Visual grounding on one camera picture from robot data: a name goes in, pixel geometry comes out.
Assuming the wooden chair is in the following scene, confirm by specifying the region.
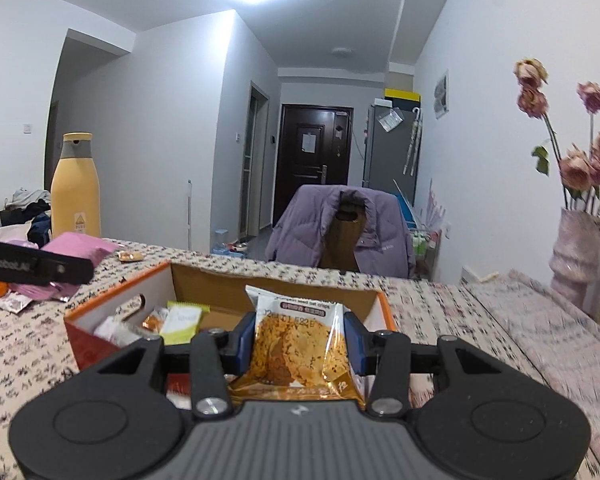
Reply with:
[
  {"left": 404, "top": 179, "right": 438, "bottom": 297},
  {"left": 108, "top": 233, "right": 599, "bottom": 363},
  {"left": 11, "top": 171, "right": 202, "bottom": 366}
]
[{"left": 320, "top": 195, "right": 371, "bottom": 271}]

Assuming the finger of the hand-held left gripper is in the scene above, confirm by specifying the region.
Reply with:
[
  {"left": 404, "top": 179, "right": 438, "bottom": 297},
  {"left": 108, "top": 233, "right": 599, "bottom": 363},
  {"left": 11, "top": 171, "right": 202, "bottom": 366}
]
[{"left": 35, "top": 253, "right": 95, "bottom": 286}]

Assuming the white silver snack packet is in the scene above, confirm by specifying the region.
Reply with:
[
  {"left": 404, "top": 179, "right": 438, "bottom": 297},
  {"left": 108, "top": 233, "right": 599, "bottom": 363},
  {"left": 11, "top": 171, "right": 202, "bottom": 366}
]
[{"left": 92, "top": 315, "right": 146, "bottom": 348}]

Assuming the purple tissue pack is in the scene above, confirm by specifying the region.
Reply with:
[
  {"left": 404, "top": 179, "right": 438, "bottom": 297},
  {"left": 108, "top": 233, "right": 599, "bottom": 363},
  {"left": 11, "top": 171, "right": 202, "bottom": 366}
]
[{"left": 0, "top": 222, "right": 33, "bottom": 245}]

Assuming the wall poster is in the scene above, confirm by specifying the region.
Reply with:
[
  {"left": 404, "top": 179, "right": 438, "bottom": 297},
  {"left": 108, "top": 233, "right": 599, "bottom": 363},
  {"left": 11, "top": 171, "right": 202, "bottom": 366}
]
[{"left": 432, "top": 69, "right": 451, "bottom": 120}]

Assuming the yellow box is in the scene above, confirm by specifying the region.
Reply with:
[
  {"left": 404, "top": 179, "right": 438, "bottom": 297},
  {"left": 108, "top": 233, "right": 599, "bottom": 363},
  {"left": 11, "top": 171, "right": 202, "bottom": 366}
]
[{"left": 384, "top": 87, "right": 423, "bottom": 106}]

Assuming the purple padded jacket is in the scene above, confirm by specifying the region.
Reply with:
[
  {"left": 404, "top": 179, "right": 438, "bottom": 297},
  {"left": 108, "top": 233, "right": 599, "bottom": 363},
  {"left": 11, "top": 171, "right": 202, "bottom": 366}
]
[{"left": 265, "top": 184, "right": 416, "bottom": 278}]

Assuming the dried rose bouquet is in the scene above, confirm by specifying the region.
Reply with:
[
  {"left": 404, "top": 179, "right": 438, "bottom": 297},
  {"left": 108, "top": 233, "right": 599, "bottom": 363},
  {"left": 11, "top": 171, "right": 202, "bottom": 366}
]
[{"left": 514, "top": 57, "right": 600, "bottom": 221}]

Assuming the grey side door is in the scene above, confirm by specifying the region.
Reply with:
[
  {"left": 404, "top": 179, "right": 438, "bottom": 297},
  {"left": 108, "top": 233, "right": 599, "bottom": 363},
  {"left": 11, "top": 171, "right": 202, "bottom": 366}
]
[{"left": 239, "top": 80, "right": 271, "bottom": 238}]

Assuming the pink textured vase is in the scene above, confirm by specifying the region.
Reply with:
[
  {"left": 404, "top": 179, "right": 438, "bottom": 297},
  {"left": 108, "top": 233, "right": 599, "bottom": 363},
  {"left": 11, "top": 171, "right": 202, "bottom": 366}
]
[{"left": 550, "top": 207, "right": 600, "bottom": 306}]

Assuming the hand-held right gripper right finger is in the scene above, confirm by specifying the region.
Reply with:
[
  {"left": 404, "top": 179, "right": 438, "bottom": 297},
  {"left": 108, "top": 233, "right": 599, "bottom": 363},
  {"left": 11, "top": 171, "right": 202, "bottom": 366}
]
[{"left": 344, "top": 312, "right": 518, "bottom": 420}]

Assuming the orange cardboard box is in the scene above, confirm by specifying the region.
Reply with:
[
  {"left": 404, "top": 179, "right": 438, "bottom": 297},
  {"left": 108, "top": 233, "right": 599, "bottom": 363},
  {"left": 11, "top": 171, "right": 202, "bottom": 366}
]
[{"left": 64, "top": 260, "right": 397, "bottom": 411}]

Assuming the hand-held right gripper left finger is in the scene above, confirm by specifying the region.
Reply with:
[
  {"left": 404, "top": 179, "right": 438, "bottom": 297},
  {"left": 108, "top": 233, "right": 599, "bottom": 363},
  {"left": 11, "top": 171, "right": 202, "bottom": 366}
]
[{"left": 82, "top": 312, "right": 257, "bottom": 420}]

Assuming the dark blue bag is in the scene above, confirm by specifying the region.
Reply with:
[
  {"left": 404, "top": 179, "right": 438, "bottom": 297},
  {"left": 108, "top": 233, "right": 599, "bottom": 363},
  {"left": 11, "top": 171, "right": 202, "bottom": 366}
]
[{"left": 27, "top": 212, "right": 53, "bottom": 248}]

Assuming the pink snack packet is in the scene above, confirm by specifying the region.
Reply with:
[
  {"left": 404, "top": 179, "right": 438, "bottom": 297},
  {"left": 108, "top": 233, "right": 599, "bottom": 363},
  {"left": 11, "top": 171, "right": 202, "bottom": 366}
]
[{"left": 9, "top": 232, "right": 122, "bottom": 302}]

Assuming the yellow bottle grey cap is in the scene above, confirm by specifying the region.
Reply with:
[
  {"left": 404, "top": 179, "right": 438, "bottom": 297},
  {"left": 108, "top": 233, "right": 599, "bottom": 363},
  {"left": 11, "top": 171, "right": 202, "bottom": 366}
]
[{"left": 50, "top": 132, "right": 102, "bottom": 241}]

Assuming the grey refrigerator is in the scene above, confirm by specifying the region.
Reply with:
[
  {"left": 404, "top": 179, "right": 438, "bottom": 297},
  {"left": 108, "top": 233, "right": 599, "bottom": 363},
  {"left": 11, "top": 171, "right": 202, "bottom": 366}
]
[{"left": 362, "top": 101, "right": 423, "bottom": 193}]

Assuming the metal storage cart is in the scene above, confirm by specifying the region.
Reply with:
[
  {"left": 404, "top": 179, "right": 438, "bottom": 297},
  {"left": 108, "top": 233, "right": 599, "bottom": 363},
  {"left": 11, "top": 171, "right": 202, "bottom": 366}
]
[{"left": 411, "top": 230, "right": 443, "bottom": 268}]

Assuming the white printed snack packet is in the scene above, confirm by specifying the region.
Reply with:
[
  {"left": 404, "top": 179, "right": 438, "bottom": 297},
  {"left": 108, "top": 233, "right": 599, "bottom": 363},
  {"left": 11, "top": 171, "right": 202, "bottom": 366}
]
[{"left": 0, "top": 292, "right": 33, "bottom": 315}]

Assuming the dark brown entrance door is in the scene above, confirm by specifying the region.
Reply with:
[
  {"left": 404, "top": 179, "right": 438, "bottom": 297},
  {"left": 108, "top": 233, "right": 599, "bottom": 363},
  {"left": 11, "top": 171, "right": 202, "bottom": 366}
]
[{"left": 279, "top": 104, "right": 355, "bottom": 233}]

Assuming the white folded umbrella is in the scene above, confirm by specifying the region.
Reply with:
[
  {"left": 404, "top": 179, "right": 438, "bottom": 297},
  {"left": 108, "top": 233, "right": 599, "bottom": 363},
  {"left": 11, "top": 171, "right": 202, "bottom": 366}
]
[{"left": 402, "top": 107, "right": 423, "bottom": 176}]

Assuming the pile of clothes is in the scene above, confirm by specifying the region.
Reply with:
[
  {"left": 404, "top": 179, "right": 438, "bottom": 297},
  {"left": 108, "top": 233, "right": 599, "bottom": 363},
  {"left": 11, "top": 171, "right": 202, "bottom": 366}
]
[{"left": 0, "top": 189, "right": 51, "bottom": 213}]

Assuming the white green snack packet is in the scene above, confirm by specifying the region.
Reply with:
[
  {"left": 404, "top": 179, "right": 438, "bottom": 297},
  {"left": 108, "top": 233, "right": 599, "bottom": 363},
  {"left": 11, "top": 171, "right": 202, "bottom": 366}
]
[{"left": 159, "top": 301, "right": 211, "bottom": 346}]

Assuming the clear plastic bag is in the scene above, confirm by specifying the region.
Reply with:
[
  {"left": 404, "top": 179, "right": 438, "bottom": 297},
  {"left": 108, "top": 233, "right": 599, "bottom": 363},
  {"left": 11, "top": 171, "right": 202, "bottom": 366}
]
[{"left": 377, "top": 108, "right": 405, "bottom": 133}]

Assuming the blue folding rack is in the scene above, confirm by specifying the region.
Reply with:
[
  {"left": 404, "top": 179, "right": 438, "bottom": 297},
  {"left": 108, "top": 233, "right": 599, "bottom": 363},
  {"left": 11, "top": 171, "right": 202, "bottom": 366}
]
[{"left": 392, "top": 177, "right": 421, "bottom": 231}]

